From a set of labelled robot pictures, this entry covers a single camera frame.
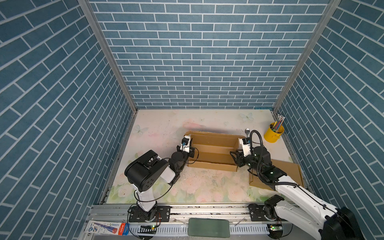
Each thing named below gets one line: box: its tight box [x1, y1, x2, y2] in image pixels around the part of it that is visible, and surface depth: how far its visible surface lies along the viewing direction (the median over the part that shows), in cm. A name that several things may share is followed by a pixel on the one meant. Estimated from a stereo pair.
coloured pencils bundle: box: [272, 114, 286, 133], surface depth 97 cm
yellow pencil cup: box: [263, 122, 285, 143], surface depth 99 cm
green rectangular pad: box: [187, 218, 231, 238], surface depth 71 cm
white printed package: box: [84, 220, 129, 236], surface depth 71 cm
